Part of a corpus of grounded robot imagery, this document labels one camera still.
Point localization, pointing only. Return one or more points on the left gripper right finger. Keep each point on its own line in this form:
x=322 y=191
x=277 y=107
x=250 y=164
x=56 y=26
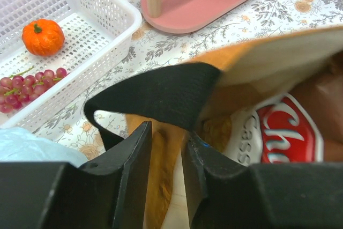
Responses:
x=224 y=194

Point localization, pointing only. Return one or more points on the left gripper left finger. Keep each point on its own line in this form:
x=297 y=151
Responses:
x=106 y=192

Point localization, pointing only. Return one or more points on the red snack chip packet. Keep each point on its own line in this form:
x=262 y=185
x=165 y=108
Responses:
x=302 y=125

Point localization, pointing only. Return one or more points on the yellow canvas tote bag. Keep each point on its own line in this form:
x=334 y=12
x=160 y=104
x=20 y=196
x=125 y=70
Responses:
x=179 y=98

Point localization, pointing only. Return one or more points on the blue plastic grocery bag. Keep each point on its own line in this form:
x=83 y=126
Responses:
x=19 y=145

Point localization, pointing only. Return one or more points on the red grape bunch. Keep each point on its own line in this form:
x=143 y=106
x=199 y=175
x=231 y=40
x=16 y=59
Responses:
x=23 y=88

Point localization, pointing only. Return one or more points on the small orange toy pumpkin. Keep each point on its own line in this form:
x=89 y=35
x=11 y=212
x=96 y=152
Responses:
x=43 y=37

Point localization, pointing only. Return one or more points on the white plastic basket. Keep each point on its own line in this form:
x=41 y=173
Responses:
x=97 y=37

